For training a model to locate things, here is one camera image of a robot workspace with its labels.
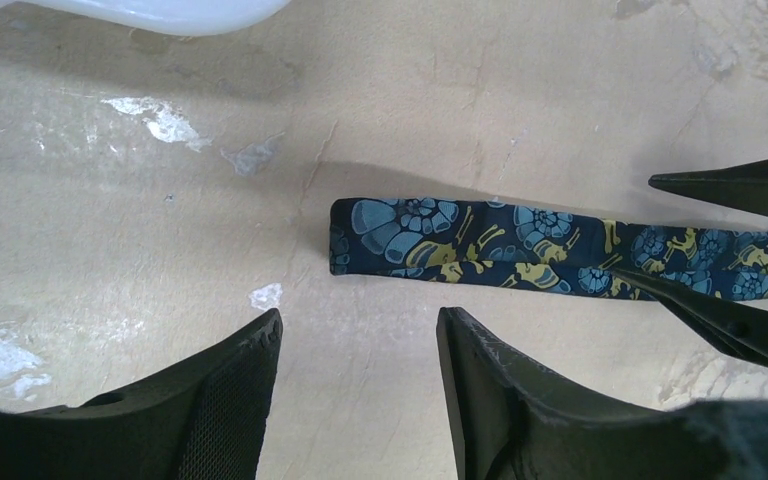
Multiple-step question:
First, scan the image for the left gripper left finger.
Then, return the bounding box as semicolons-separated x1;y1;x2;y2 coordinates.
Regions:
0;309;283;479

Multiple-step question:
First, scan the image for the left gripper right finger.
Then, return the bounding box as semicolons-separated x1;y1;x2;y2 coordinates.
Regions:
436;307;768;479

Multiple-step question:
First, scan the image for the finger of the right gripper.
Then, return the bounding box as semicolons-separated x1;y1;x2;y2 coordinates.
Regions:
648;159;768;217
613;269;768;368

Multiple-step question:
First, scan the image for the blue floral necktie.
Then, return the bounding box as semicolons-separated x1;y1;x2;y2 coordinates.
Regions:
329;197;768;301

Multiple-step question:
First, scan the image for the white plastic basket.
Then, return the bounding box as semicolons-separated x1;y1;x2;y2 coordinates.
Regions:
26;0;289;37

